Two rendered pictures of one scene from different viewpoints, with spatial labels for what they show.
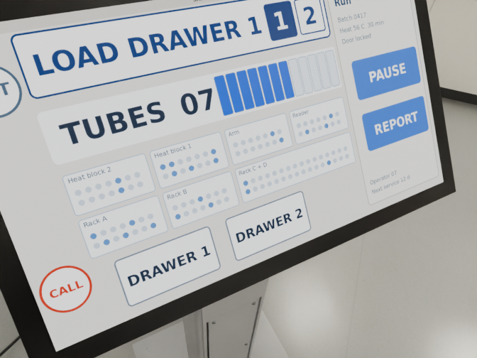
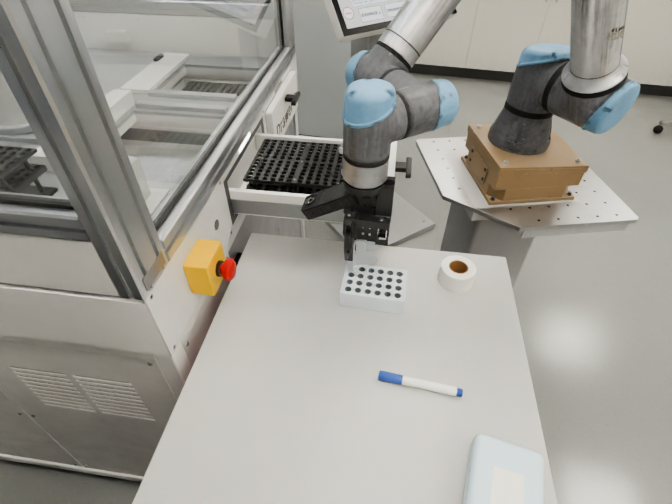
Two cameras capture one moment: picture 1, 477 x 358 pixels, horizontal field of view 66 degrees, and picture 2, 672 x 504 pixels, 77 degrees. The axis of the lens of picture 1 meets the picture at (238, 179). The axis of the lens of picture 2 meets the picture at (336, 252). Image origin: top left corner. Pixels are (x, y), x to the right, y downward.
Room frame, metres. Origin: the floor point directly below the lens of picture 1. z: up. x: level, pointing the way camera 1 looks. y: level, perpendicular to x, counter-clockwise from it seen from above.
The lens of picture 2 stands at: (-1.44, 0.26, 1.41)
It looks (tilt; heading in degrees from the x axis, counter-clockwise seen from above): 43 degrees down; 357
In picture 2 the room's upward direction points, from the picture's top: straight up
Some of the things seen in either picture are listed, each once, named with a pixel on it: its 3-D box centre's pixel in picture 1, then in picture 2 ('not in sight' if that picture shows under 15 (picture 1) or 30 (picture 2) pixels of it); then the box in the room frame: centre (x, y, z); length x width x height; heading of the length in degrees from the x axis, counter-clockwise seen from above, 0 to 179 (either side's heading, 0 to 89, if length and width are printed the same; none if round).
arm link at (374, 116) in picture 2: not in sight; (369, 122); (-0.84, 0.18, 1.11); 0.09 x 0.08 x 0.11; 117
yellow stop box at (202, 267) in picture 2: not in sight; (208, 267); (-0.90, 0.46, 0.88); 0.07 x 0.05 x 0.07; 169
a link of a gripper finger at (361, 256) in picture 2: not in sight; (361, 257); (-0.86, 0.18, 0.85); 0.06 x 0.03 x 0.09; 77
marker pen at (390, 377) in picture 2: not in sight; (419, 383); (-1.09, 0.10, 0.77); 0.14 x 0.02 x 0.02; 73
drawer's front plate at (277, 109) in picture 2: not in sight; (283, 108); (-0.27, 0.35, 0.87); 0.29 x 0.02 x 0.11; 169
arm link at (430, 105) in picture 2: not in sight; (414, 104); (-0.78, 0.10, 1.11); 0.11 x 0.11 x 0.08; 27
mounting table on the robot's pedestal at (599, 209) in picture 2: not in sight; (508, 191); (-0.46, -0.28, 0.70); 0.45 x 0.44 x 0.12; 93
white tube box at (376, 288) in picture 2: not in sight; (373, 287); (-0.88, 0.15, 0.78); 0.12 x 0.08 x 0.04; 77
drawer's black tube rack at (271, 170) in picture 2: not in sight; (302, 173); (-0.60, 0.29, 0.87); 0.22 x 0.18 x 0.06; 79
